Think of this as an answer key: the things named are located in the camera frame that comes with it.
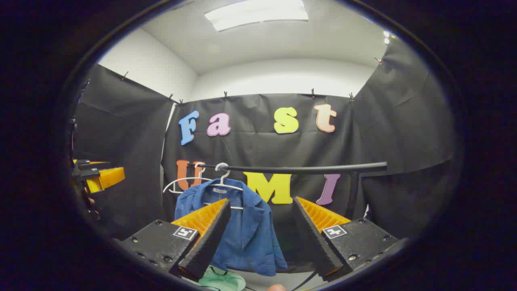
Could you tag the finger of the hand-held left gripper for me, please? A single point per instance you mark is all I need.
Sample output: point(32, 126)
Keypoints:
point(111, 177)
point(95, 165)

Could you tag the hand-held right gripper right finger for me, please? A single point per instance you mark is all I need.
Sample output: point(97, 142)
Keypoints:
point(315, 242)

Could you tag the black backdrop cloth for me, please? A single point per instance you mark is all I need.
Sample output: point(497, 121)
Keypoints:
point(262, 149)

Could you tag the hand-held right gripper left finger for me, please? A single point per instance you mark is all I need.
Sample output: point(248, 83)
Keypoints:
point(204, 246)

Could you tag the blue jacket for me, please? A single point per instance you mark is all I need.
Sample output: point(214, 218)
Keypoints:
point(250, 234)

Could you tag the row of small backdrop clips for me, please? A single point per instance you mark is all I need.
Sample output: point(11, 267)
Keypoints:
point(312, 93)

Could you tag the thin white clothes hanger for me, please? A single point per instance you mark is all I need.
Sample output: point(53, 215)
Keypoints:
point(181, 179)

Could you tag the black clothes rail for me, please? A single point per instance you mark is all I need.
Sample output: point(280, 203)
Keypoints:
point(303, 169)

